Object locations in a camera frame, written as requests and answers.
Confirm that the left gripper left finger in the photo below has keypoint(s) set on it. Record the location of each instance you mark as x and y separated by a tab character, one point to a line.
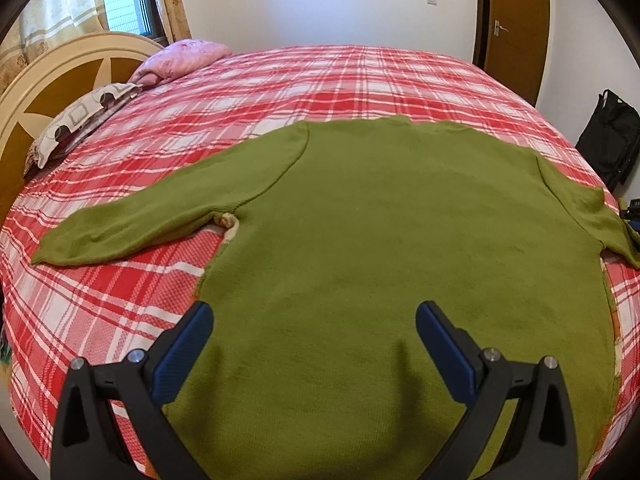
87	442

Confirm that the black folded trolley bag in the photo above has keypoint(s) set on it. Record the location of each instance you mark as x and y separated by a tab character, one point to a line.
610	141

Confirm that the white brown patterned pillow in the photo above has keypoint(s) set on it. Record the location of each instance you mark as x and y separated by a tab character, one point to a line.
76	123

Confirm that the cream wooden headboard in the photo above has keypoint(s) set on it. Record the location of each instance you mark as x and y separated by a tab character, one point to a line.
44	88

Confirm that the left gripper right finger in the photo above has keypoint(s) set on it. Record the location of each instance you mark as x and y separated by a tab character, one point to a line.
540	442

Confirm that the red plaid bed sheet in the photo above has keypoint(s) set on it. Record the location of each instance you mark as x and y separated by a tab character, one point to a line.
105	310

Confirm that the pink pillow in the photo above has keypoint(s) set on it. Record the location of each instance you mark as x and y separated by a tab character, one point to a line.
177	60

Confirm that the beige patterned curtain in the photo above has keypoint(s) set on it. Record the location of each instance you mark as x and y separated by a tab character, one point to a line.
44	25

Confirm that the brown wooden door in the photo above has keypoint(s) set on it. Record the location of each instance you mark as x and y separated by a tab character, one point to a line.
511	43

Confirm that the green striped knit sweater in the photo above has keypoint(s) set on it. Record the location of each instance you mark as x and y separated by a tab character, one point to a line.
335	233

